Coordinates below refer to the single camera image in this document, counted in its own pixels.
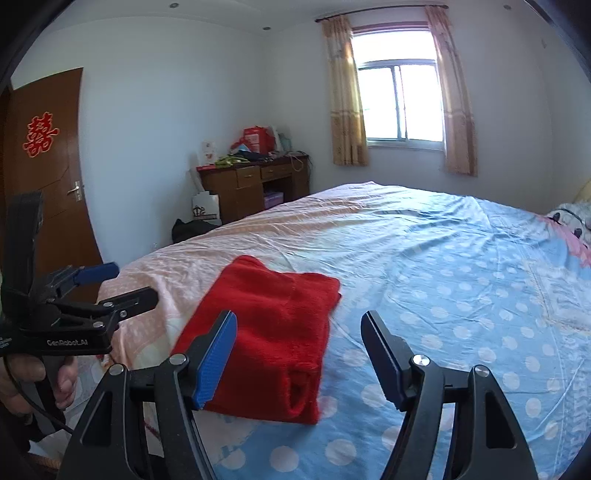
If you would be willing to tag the white card with red print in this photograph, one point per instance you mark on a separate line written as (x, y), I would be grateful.
(210, 152)

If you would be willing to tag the black bag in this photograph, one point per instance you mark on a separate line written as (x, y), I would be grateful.
(189, 230)

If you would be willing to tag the purple box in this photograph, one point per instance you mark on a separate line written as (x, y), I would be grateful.
(273, 200)

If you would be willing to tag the red gift bag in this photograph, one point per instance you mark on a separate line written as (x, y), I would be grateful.
(256, 138)

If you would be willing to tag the sliding glass window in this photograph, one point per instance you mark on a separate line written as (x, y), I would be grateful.
(397, 101)

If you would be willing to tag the brown wooden desk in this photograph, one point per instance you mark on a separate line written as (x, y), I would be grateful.
(240, 198)

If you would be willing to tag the dark curtain rod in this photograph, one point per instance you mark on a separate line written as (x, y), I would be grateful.
(383, 12)

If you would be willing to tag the bed with blue-pink sheet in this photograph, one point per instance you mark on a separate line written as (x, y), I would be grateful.
(438, 258)

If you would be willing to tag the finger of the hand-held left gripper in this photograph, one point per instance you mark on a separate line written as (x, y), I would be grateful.
(97, 272)
(134, 299)

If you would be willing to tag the person's left hand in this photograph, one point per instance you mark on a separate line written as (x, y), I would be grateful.
(67, 383)

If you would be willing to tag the red embroidered knit sweater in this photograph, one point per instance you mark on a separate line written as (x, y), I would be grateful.
(268, 323)

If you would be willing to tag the red paper door decoration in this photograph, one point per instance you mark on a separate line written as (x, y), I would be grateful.
(40, 134)

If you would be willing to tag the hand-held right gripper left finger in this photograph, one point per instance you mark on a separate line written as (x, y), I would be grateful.
(214, 364)

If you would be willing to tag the beige patterned curtain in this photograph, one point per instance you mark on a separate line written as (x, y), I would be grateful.
(346, 92)
(455, 92)

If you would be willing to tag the white paper bag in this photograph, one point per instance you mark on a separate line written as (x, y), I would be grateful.
(205, 207)

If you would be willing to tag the brown wooden door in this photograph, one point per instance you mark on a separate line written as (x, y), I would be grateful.
(46, 207)

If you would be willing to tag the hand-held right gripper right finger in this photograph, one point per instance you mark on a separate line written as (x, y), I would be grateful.
(385, 364)

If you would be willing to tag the yellow green cloth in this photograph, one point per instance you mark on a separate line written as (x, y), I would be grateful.
(231, 161)

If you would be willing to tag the cartoon printed pillow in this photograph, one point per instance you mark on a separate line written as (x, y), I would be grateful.
(568, 221)

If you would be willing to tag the pale plastic bag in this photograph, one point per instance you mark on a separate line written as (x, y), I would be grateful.
(282, 138)

